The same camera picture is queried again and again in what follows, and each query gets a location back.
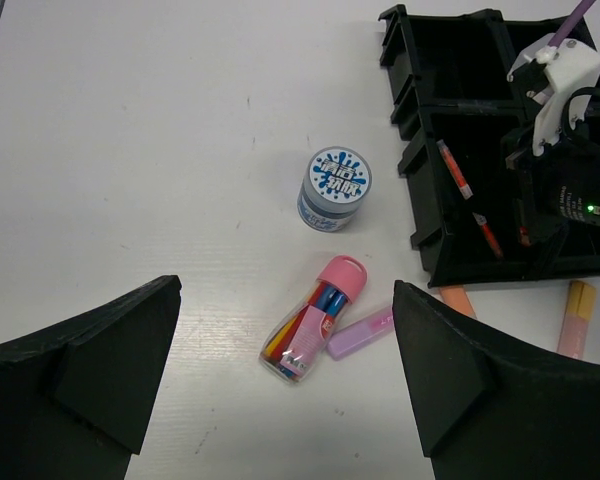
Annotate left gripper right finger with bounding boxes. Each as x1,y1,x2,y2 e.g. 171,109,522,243
393,281,600,479

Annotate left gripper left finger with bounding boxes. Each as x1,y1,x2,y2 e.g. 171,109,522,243
0,275,181,479

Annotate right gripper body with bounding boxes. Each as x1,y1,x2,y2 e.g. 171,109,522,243
499,89,600,251

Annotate orange-red thin pen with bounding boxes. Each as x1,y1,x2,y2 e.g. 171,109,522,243
436,140,504,260

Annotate orange-capped clear highlighter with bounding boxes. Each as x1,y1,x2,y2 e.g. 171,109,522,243
438,286,476,319

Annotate purple highlighter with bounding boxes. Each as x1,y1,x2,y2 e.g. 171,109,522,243
326,305,394,361

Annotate black four-compartment organizer tray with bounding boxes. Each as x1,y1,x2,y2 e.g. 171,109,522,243
380,5,600,287

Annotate pink-capped marker bottle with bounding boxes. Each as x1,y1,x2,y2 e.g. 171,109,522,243
259,255,367,383

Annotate blue-lidded jar left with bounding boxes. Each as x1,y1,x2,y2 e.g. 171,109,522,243
297,146,372,233

